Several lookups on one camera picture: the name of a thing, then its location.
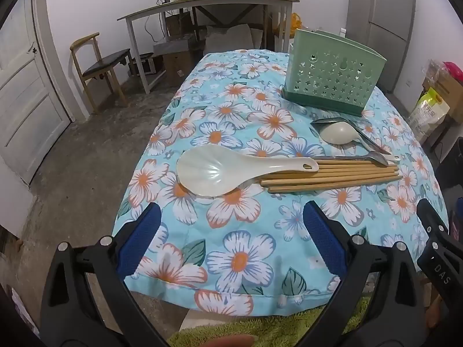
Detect metal spoon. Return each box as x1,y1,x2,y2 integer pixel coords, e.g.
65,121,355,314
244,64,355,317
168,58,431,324
313,151,390,167
310,117,392,154

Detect bundle of wooden chopsticks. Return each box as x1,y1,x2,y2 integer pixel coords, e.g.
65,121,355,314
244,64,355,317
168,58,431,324
261,159,404,193

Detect large white rice paddle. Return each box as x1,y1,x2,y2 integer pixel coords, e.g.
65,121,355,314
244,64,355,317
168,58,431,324
177,145,319,198

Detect blue floral tablecloth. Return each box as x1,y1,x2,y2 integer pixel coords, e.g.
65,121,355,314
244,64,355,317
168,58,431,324
110,49,451,319

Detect white sacks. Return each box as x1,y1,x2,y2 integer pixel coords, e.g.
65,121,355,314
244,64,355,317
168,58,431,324
205,24,265,53

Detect yellow green food bag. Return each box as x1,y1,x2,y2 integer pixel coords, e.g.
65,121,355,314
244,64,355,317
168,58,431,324
410,87,451,135

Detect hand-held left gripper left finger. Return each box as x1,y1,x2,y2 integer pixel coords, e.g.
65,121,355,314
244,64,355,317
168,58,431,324
41,202,170,347

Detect large open cardboard box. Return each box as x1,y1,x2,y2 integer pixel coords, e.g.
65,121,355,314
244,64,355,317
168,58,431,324
421,60,463,123

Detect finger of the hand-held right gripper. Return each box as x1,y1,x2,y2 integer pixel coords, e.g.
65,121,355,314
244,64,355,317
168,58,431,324
416,199,463,287

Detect green perforated utensil holder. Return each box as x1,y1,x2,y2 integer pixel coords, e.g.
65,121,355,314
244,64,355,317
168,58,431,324
281,29,387,117

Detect yellow plastic bag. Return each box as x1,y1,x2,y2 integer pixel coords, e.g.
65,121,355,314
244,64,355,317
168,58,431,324
289,12,303,39

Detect green shaggy rug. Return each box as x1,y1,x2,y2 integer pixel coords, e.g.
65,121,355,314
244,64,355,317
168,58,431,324
168,293,374,347

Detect grey side table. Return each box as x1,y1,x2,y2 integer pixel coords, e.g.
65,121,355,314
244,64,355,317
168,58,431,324
117,0,300,95

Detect small white microwave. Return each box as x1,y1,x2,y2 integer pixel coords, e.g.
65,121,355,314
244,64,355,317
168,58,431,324
128,53,160,77

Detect silver refrigerator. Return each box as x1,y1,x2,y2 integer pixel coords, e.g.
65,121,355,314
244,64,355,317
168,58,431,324
345,0,416,93

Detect small beige spoon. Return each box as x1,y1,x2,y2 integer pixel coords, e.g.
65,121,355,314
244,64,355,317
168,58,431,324
320,122,401,162

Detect pink fluffy item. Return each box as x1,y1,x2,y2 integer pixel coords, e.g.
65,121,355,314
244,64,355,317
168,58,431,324
443,61,463,81

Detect wooden chair black seat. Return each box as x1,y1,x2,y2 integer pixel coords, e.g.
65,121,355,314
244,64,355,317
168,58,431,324
70,32,133,115

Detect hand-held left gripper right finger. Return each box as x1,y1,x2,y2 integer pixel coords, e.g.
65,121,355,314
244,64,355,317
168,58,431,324
302,200,425,347

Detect grey plastic storage box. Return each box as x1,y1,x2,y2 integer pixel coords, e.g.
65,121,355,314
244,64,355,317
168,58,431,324
153,34,196,57

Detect brown cardboard box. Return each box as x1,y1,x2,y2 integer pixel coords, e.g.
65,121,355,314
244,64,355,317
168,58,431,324
163,49,199,88

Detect white panel door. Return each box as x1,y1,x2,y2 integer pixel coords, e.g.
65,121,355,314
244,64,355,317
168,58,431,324
0,0,72,185

